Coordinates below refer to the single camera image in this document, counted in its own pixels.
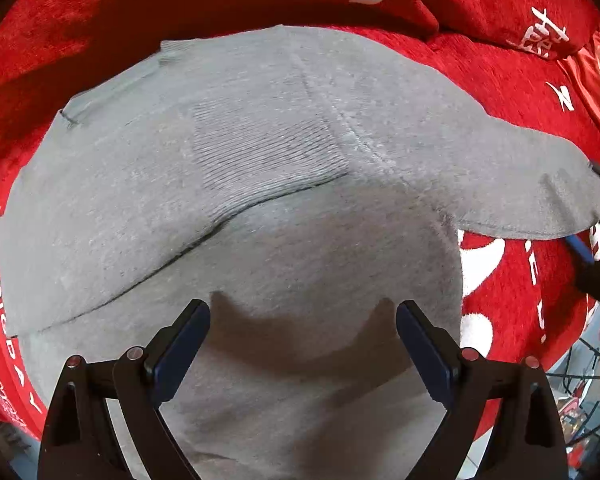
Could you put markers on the grey knitted sweater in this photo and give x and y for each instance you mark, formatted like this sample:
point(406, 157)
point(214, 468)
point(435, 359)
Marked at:
point(280, 210)

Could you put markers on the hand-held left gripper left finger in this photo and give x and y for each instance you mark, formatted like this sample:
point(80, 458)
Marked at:
point(182, 355)

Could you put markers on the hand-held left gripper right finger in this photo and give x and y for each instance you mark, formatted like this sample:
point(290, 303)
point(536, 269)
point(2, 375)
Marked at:
point(425, 355)

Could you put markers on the red printed blanket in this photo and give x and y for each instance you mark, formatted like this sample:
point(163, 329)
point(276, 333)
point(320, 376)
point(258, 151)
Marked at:
point(505, 90)

